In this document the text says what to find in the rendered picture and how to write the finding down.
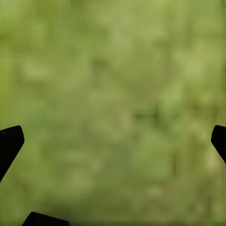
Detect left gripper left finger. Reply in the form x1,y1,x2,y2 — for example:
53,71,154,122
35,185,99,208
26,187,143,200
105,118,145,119
0,125,24,181

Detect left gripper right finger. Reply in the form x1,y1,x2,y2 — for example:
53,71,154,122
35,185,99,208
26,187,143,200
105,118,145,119
211,125,226,163

